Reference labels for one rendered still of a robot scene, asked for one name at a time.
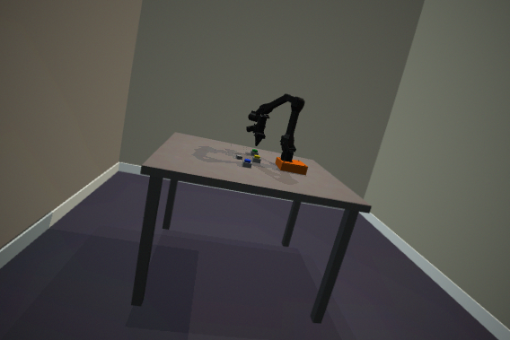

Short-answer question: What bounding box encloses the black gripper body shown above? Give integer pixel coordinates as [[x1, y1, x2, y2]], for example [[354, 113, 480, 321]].
[[252, 123, 266, 139]]

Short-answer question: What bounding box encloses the blue button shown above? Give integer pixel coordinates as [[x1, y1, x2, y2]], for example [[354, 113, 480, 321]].
[[242, 159, 252, 168]]

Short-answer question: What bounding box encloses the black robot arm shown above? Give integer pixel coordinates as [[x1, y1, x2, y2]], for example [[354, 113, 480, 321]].
[[246, 93, 305, 162]]

